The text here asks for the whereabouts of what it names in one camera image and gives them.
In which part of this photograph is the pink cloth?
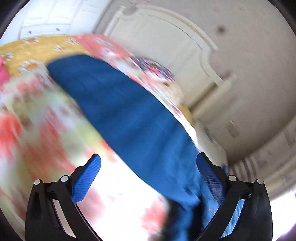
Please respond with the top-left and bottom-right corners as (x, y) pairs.
(0, 57), (10, 85)

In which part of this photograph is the colourful patterned pillow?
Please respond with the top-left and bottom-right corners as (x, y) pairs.
(131, 56), (175, 82)

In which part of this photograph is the white bedside table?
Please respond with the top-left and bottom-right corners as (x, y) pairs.
(195, 121), (228, 167)

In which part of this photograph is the white wooden headboard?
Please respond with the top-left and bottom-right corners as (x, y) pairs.
(103, 5), (236, 118)

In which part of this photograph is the striped curtain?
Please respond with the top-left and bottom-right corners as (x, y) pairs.
(229, 155), (259, 182)

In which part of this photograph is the peach textured pillow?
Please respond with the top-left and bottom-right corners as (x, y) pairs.
(158, 81), (184, 105)

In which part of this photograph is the white wardrobe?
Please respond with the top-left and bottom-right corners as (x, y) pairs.
(1, 1), (110, 44)

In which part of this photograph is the blue puffer jacket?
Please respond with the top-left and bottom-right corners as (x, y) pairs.
(47, 55), (220, 240)

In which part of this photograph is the beige wall switch panel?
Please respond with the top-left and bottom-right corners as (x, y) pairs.
(225, 120), (239, 138)

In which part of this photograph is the floral bed sheet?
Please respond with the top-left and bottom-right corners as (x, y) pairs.
(1, 34), (197, 240)

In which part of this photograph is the yellow floral blanket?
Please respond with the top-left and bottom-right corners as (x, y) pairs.
(1, 35), (90, 76)

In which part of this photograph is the yellow pillow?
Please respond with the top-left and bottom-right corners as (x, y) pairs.
(178, 104), (195, 127)

